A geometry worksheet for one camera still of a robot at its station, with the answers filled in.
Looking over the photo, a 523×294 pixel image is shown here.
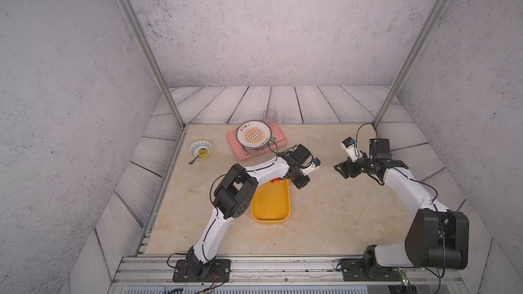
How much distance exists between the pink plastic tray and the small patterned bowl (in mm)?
104

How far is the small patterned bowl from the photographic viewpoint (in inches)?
42.1

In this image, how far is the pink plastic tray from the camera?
3.58 ft
